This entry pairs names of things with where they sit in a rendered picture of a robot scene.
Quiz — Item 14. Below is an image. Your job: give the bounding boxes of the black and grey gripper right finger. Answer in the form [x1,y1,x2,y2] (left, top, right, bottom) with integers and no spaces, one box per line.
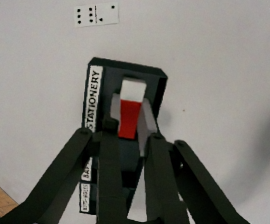
[137,98,250,224]

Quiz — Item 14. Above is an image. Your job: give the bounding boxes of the red and white eraser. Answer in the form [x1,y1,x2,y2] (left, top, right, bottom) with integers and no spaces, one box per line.
[119,77,146,139]

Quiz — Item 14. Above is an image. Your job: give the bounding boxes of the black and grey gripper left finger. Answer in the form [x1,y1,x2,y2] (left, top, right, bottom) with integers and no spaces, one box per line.
[0,93,128,224]

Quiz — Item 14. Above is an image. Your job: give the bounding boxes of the dark grey three-compartment bin rack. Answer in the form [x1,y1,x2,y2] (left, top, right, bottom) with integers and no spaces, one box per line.
[79,57,168,216]

